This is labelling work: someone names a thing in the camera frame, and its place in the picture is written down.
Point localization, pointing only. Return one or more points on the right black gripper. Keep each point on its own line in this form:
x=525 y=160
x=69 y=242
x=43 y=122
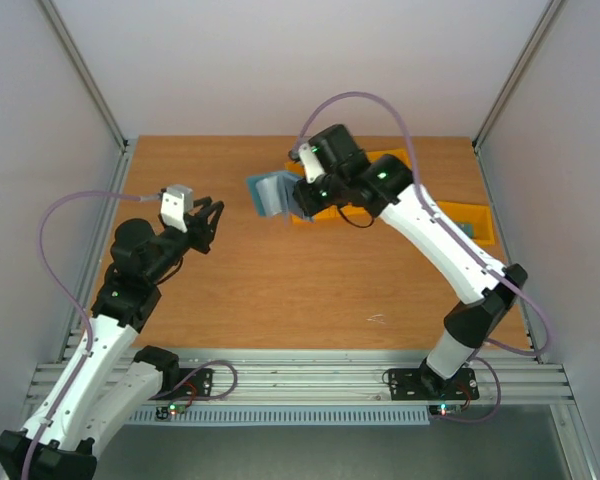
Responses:
x=303 y=198

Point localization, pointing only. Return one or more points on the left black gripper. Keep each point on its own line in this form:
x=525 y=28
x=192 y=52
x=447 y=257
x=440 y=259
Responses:
x=198 y=223

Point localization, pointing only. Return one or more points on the teal card holder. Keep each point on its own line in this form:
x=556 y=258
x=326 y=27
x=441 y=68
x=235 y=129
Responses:
x=269 y=192

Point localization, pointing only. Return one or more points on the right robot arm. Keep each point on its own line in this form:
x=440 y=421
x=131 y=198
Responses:
x=337 y=172

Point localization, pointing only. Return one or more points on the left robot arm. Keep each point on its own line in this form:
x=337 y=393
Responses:
x=68 y=433

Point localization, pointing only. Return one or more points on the card in right bin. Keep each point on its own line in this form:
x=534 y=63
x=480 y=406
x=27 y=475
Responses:
x=467 y=229

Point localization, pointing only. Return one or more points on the middle yellow bin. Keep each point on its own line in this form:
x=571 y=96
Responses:
x=400 y=153

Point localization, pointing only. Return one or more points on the right yellow bin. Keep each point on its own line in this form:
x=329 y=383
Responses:
x=480 y=216

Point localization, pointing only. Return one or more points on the left small circuit board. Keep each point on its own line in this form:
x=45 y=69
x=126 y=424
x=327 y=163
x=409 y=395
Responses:
x=171 y=411

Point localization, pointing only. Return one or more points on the small circuit board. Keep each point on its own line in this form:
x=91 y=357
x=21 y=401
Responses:
x=171 y=411
x=445 y=410

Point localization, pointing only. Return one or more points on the right small circuit board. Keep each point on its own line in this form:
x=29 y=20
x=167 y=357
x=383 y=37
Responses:
x=445 y=410

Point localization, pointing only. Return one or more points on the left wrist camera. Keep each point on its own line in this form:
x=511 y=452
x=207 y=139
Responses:
x=176 y=201

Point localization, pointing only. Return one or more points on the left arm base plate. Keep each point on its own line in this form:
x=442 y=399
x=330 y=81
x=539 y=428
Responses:
x=201 y=383

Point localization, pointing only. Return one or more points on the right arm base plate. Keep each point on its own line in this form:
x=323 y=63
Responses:
x=404 y=385

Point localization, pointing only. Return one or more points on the grey slotted cable duct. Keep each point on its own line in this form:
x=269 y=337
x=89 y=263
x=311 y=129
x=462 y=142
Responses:
x=260 y=416

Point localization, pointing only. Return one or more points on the left frame post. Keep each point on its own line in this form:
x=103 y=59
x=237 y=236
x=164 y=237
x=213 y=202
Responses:
x=57 y=24

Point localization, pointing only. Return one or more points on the frame post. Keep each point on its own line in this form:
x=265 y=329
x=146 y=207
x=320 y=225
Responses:
x=549 y=15
x=57 y=24

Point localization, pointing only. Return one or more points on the right frame post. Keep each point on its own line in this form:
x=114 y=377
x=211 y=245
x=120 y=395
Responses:
x=549 y=15

